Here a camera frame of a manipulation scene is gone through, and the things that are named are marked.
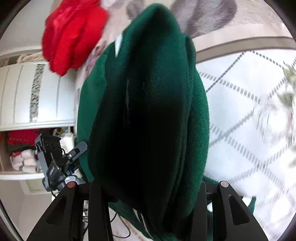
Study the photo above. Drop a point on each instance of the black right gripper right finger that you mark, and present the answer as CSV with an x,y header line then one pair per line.
x,y
232,220

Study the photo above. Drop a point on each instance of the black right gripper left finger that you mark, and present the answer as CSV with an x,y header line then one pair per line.
x,y
63,219

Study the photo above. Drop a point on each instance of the green and cream varsity jacket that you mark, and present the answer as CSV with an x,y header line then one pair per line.
x,y
150,167

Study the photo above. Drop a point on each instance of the red and white folded clothes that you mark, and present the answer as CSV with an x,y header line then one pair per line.
x,y
18,152

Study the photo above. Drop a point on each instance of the white bedside cabinet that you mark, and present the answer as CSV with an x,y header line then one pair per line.
x,y
33,97

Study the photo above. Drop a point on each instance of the white quilted floral bedspread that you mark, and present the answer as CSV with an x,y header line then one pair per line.
x,y
250,87

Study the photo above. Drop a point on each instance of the red puffy garment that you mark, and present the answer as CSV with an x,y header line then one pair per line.
x,y
71,33

